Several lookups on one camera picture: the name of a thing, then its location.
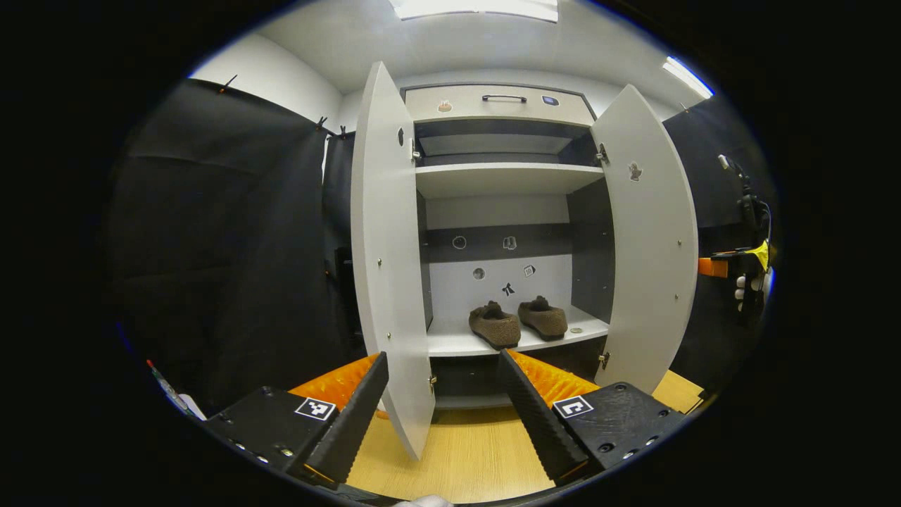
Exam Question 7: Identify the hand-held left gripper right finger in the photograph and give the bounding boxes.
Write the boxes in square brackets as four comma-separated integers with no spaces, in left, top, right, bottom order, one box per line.
[497,349,687,487]

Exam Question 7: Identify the white flat object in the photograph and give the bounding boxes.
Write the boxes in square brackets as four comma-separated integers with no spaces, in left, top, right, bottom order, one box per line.
[144,359,205,421]

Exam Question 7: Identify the black backdrop cloth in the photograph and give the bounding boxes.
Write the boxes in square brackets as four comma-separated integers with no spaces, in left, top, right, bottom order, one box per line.
[106,77,775,416]

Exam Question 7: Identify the large ceiling light panel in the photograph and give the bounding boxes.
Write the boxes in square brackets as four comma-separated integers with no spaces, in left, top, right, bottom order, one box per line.
[389,0,559,23]

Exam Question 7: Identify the white cabinet drawer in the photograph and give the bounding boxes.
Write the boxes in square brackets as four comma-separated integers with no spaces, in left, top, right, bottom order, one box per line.
[405,84,596,127]

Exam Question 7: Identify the brown fuzzy shoe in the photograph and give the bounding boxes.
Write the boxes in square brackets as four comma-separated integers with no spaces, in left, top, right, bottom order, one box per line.
[518,296,568,341]
[469,301,522,351]

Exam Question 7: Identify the narrow ceiling light panel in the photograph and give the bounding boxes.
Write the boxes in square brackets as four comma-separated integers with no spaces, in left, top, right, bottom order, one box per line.
[662,56,715,99]

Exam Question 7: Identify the white cabinet door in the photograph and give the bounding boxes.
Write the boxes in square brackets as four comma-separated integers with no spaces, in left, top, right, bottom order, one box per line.
[590,84,699,395]
[351,61,436,462]

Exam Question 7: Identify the white shoe cabinet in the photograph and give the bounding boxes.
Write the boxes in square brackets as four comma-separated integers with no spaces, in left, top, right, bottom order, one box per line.
[401,83,613,411]

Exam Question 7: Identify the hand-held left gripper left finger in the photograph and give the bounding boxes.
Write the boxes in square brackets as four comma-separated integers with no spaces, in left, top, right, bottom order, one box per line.
[204,352,390,487]

